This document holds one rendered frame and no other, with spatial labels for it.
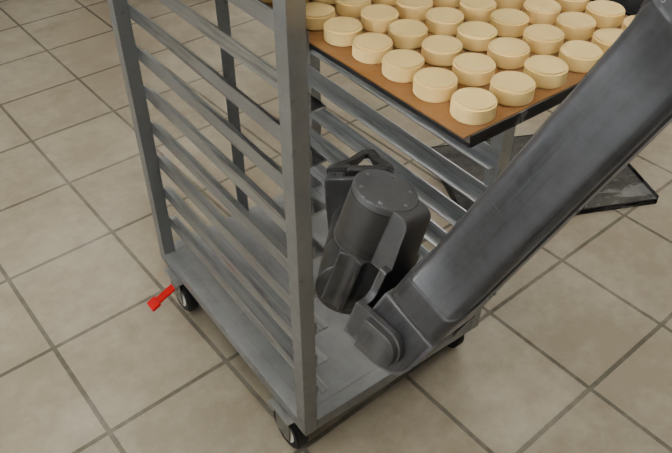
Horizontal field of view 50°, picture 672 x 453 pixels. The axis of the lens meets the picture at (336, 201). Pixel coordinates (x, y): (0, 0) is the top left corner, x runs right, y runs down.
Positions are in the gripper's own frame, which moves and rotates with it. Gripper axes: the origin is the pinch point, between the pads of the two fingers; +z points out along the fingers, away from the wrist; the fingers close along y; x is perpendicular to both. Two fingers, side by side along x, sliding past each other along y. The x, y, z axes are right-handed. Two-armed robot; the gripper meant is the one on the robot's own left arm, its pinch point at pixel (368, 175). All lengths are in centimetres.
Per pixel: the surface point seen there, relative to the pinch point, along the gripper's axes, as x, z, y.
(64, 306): -89, 60, 76
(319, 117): -23, 91, 38
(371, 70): -0.5, 12.7, -7.0
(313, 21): -8.8, 21.9, -10.1
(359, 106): -12, 80, 30
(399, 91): 3.1, 8.3, -6.2
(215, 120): -31, 40, 13
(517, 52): 16.7, 15.6, -7.6
